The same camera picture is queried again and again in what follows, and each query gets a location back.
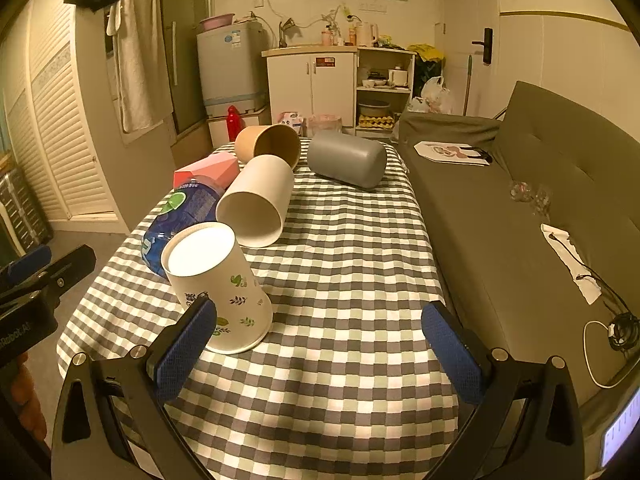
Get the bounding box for white paper sheet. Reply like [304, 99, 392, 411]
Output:
[540, 223, 602, 306]

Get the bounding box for white leaf-print paper cup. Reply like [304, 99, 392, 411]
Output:
[161, 221, 274, 356]

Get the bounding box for black door handle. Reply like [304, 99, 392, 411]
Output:
[471, 27, 494, 66]

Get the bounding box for white open shelf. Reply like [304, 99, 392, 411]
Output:
[355, 47, 417, 138]

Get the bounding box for lit phone screen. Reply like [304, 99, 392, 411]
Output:
[597, 385, 640, 471]

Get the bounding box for black cable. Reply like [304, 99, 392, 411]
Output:
[547, 230, 640, 351]

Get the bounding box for white towel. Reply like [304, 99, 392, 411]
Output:
[106, 0, 173, 135]

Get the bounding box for grey cup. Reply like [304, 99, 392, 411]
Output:
[306, 131, 388, 191]

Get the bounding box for grey sofa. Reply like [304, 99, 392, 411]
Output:
[397, 80, 640, 480]

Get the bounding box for white cable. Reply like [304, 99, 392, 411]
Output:
[584, 320, 640, 388]

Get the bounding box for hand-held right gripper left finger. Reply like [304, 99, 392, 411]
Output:
[50, 296, 218, 480]

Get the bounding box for white plastic bag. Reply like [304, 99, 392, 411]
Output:
[409, 76, 453, 114]

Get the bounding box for white storage box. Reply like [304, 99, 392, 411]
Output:
[207, 110, 271, 150]

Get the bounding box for washing machine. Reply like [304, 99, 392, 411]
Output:
[196, 21, 268, 116]

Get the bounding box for yellow bag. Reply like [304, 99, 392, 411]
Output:
[407, 43, 445, 63]

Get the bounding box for tissue packet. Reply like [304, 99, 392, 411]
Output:
[276, 111, 305, 137]

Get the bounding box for white kitchen cabinet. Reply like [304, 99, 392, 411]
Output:
[261, 46, 360, 136]

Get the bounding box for printed paper bag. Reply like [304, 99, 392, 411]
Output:
[414, 140, 493, 167]

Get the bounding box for checked tablecloth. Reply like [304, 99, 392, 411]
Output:
[56, 136, 461, 480]

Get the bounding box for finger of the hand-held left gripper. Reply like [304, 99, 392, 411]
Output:
[0, 244, 53, 287]
[0, 244, 97, 311]

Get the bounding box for blue wet wipes canister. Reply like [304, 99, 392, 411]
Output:
[141, 176, 228, 278]

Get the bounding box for brown paper cup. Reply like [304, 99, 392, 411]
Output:
[234, 124, 302, 168]

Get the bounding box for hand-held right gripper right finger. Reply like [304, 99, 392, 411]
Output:
[421, 301, 586, 480]

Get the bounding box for pink basin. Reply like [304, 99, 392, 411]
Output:
[200, 13, 235, 32]

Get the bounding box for plain white paper cup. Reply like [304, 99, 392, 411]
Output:
[216, 155, 295, 248]

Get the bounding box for pink box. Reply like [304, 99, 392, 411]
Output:
[173, 153, 240, 191]

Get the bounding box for mop handle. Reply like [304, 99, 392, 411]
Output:
[462, 55, 473, 116]

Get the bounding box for person's left hand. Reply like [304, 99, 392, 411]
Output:
[0, 352, 48, 453]

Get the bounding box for dark suitcase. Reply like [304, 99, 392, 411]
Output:
[0, 162, 53, 256]

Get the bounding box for trash bin with pink bag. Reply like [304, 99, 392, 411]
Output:
[306, 114, 343, 136]

